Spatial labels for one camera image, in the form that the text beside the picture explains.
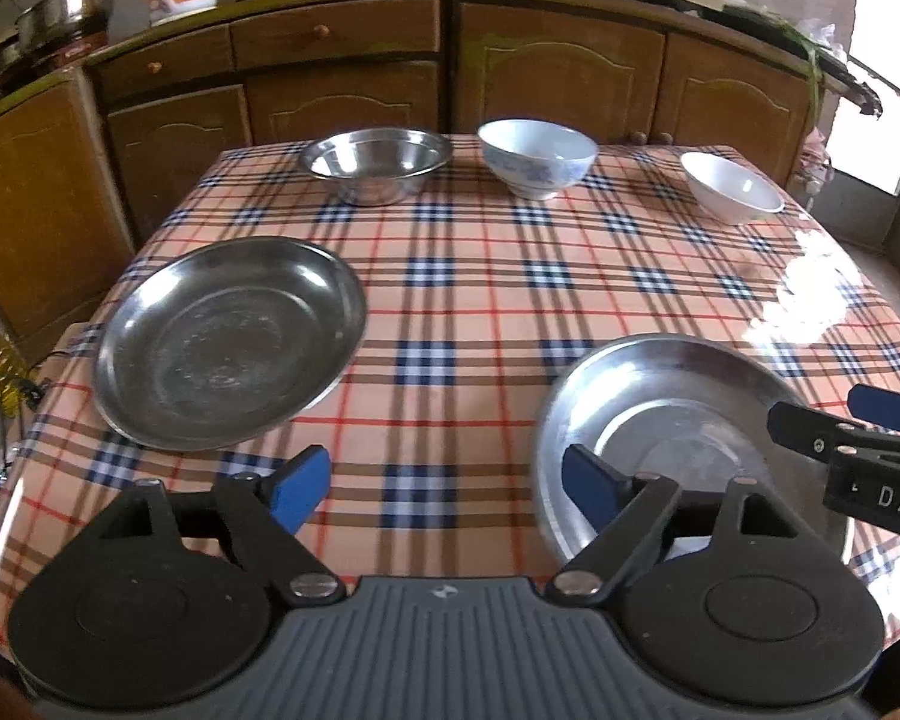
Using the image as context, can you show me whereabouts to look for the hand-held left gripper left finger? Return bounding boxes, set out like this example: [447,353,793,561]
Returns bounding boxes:
[94,444,346,605]

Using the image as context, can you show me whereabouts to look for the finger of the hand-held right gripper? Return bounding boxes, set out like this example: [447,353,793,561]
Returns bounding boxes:
[847,384,900,437]
[767,401,900,466]

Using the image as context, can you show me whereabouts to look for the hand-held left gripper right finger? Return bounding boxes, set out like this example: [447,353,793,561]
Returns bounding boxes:
[547,444,803,605]

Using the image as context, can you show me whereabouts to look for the large steel plate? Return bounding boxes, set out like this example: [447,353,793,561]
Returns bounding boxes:
[92,236,368,453]
[532,334,856,563]

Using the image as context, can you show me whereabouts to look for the white ceramic bowl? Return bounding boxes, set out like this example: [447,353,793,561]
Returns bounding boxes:
[680,152,786,226]

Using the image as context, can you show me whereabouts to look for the steel bowl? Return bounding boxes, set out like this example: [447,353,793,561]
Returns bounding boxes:
[300,129,453,207]

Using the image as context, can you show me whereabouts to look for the blue patterned ceramic bowl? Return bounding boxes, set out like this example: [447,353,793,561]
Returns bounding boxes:
[478,118,599,201]

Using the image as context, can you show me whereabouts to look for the plaid tablecloth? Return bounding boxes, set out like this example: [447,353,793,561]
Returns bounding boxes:
[0,133,900,646]

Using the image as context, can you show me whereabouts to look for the pink hanging bag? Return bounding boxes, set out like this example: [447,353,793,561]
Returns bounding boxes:
[799,127,833,188]

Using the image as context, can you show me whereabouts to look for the dark flat tray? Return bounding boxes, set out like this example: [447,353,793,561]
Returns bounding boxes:
[724,4,886,117]

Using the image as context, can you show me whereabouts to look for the green onion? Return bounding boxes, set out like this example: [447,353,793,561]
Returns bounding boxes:
[780,15,826,121]

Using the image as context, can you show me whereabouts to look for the window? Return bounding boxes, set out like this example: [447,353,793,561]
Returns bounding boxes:
[832,0,900,203]

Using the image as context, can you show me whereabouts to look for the white plastic bag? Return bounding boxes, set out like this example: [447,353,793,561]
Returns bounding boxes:
[802,19,841,53]

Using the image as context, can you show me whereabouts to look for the wooden kitchen cabinet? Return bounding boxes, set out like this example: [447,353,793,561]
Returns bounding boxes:
[0,0,818,361]

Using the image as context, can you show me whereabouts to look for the red black induction cooker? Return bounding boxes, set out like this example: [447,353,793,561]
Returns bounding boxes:
[26,30,110,65]

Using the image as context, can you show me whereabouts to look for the steel pot with lid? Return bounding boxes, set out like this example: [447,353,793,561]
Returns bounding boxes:
[15,0,121,53]

